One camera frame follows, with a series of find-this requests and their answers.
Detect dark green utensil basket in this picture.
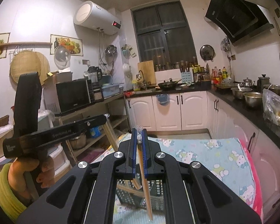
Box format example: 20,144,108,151
116,180,164,211

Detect chopsticks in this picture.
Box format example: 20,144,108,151
136,125,153,221

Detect green left sleeve forearm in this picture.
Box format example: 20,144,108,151
0,163,27,223

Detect white kitchen base cabinets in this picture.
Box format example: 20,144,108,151
126,91,280,220

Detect black kitchen countertop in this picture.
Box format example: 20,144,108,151
125,85,280,149

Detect dark kitchen window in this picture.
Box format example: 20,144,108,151
131,1,197,70

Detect person's left hand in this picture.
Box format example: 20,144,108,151
8,156,55,206

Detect white plastic drawer unit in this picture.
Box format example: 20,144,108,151
0,110,71,181

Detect blue plastic canister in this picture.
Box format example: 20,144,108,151
86,126,102,138

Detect steel pot on shelf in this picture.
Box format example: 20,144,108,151
69,133,86,150

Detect wooden shelf rack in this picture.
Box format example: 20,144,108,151
53,93,131,167

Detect black microwave oven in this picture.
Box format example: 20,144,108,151
56,79,94,113

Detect blue hanging towel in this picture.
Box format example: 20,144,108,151
156,94,170,106

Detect blue plastic storage box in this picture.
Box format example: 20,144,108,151
102,83,120,99

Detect round bamboo tray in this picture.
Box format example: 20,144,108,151
10,50,50,85

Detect black wok on stove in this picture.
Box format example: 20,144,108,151
158,78,181,91

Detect hanging glass pot lid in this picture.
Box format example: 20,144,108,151
54,46,71,70

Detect black blender jug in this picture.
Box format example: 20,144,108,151
87,66,102,84

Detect wooden cutting board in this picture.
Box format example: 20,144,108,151
137,60,156,85

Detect knife block with knives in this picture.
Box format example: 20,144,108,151
180,61,194,83

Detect sauce bottles group on counter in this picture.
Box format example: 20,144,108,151
211,66,234,86

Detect steel mixing bowl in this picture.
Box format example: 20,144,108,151
231,88,252,100
243,91,262,108

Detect dark hanging pot lid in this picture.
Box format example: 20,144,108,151
199,45,215,62

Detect plastic bag of food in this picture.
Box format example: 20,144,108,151
262,89,280,126

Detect black kettle pot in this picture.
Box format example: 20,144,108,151
257,74,270,93

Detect white cylindrical water heater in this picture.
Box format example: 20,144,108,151
73,1,121,35

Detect black range hood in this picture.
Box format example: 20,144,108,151
205,0,274,46

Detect fruit picture on wall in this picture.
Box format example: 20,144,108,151
50,34,83,56

